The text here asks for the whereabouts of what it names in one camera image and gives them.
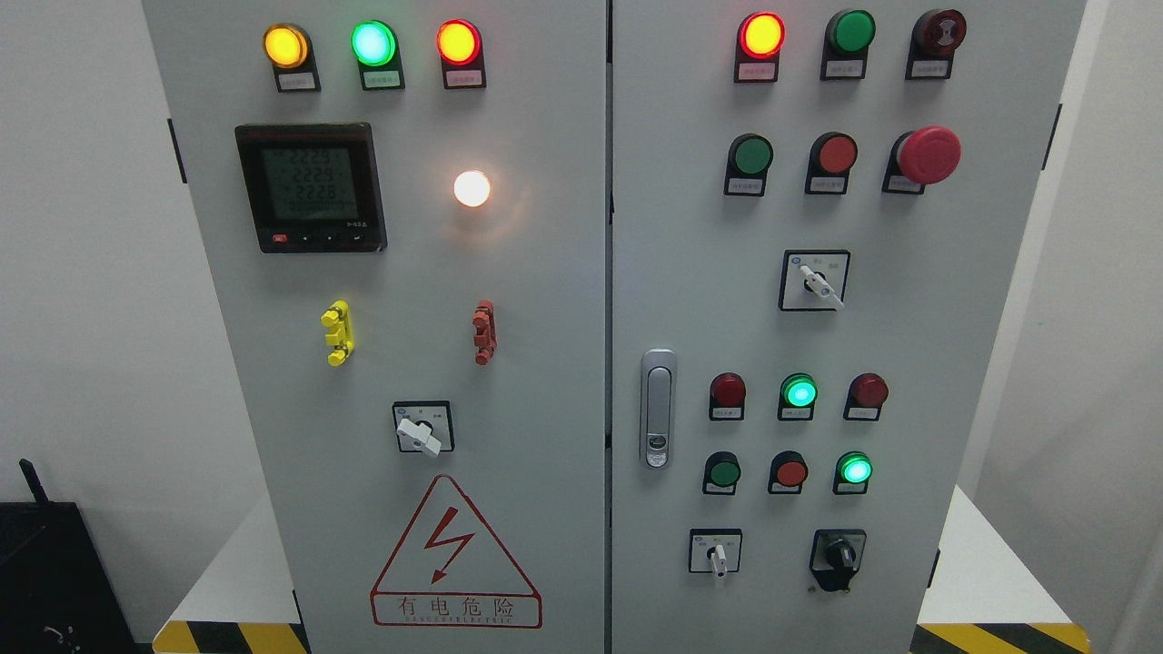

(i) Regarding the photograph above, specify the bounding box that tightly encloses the black rotary knob switch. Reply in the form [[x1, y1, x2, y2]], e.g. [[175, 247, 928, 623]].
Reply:
[[809, 529, 866, 592]]

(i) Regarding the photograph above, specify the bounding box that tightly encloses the dark red indicator left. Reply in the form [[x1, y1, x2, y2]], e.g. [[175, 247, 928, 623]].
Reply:
[[709, 372, 747, 421]]

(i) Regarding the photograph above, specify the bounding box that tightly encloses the dark red indicator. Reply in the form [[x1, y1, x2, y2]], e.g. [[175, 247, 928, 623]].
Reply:
[[709, 372, 747, 421], [844, 372, 890, 421]]

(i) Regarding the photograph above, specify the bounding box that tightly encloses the white indicator light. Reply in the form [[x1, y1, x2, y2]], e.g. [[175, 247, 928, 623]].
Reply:
[[452, 169, 492, 208]]

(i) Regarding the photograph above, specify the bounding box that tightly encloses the green push button lower row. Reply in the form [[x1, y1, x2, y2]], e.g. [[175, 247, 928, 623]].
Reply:
[[702, 452, 742, 495]]

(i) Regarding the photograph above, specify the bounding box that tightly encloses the grey left cabinet door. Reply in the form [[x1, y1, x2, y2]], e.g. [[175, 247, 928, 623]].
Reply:
[[143, 1, 607, 653]]

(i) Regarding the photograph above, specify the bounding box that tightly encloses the grey cabinet door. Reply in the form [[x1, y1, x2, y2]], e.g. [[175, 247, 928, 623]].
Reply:
[[611, 1, 1087, 653], [143, 1, 607, 653]]

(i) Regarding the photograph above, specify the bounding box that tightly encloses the lit green indicator middle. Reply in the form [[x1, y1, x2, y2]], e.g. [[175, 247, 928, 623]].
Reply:
[[777, 372, 818, 421]]

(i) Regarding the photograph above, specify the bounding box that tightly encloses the green push button second row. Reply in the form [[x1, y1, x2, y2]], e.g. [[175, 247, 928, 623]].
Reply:
[[723, 133, 773, 197]]

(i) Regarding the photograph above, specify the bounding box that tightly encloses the red push button lower row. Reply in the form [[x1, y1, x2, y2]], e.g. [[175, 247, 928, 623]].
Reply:
[[768, 452, 809, 495]]

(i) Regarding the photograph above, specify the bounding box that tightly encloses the grey right cabinet door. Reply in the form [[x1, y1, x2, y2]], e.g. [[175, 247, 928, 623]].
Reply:
[[611, 1, 1087, 653]]

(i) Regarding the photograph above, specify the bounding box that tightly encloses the red electric hazard warning sticker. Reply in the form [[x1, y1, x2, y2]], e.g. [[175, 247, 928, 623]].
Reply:
[[370, 472, 542, 630]]

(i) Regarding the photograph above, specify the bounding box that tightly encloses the dark red indicator right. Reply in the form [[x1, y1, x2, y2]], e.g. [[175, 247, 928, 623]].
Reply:
[[844, 372, 890, 421]]

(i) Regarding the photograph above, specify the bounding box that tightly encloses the black digital power meter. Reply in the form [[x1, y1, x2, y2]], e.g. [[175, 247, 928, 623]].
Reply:
[[235, 123, 388, 253]]

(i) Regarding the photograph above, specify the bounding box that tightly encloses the red push button second row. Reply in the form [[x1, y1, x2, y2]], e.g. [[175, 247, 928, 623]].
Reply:
[[802, 130, 859, 196]]

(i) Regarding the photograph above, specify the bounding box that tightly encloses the lit green button lower row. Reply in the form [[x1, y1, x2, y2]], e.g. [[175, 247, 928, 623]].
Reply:
[[832, 452, 873, 495]]

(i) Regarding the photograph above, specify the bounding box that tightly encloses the red indicator light top left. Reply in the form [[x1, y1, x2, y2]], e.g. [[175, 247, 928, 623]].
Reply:
[[436, 17, 487, 90]]

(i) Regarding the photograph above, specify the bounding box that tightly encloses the lit red indicator right door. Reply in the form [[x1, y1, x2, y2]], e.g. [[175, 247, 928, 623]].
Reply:
[[732, 10, 786, 84]]

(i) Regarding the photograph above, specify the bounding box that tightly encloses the green indicator light top left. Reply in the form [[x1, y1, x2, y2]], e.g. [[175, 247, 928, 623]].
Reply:
[[350, 20, 404, 91]]

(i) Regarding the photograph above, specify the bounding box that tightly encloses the red emergency stop button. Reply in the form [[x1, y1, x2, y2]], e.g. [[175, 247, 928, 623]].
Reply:
[[883, 125, 962, 196]]

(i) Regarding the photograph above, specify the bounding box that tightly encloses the green push button top right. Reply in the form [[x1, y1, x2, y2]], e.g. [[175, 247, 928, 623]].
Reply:
[[820, 9, 877, 80]]

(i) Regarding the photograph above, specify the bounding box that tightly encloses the yellow indicator light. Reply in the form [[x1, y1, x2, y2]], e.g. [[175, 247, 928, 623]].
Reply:
[[264, 24, 321, 93]]

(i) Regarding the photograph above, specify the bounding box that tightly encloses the dark red buzzer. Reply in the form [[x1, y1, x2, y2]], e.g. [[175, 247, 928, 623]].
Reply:
[[905, 8, 968, 80]]

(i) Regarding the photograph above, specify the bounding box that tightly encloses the white platform with hazard stripes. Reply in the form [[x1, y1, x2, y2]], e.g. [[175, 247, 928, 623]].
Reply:
[[151, 490, 1091, 653]]

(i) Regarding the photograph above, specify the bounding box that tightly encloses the black box with antenna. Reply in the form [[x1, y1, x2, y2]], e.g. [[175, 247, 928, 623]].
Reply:
[[1, 458, 138, 653]]

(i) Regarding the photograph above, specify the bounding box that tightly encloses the silver cabinet door handle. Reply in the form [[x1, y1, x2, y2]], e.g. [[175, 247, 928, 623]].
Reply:
[[640, 349, 677, 470]]

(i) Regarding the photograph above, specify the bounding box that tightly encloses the white selector switch left door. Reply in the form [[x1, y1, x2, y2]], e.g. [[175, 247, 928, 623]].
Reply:
[[392, 401, 456, 457]]

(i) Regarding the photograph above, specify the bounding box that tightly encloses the white selector switch upper right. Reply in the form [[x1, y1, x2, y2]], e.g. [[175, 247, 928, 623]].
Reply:
[[780, 250, 851, 312]]

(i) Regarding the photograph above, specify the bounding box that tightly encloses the white selector switch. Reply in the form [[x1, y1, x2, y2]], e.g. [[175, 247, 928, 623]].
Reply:
[[780, 250, 851, 312], [687, 529, 743, 580]]

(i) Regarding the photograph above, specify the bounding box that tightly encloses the white selector switch lower right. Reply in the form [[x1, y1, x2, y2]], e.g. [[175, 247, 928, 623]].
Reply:
[[687, 529, 743, 580]]

